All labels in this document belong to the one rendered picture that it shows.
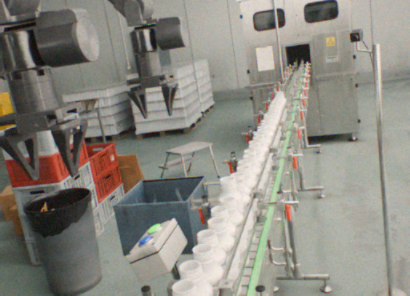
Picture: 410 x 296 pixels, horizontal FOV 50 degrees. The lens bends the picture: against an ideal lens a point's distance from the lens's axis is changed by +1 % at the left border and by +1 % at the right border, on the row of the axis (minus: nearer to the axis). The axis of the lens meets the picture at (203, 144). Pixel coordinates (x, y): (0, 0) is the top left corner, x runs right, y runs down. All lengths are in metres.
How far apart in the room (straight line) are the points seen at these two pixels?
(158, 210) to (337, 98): 4.40
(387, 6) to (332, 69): 5.74
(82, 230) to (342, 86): 3.88
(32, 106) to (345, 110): 5.42
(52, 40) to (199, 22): 11.09
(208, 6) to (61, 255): 9.27
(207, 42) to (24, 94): 11.04
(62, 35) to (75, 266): 2.64
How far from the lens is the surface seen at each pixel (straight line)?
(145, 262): 0.98
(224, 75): 11.57
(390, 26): 11.42
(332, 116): 5.90
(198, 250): 0.81
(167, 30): 1.00
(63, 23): 0.60
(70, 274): 3.17
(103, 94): 8.36
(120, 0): 1.03
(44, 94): 0.63
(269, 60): 5.82
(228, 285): 0.78
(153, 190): 2.04
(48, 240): 3.08
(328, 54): 5.80
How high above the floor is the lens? 1.51
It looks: 13 degrees down
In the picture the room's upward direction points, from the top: 9 degrees counter-clockwise
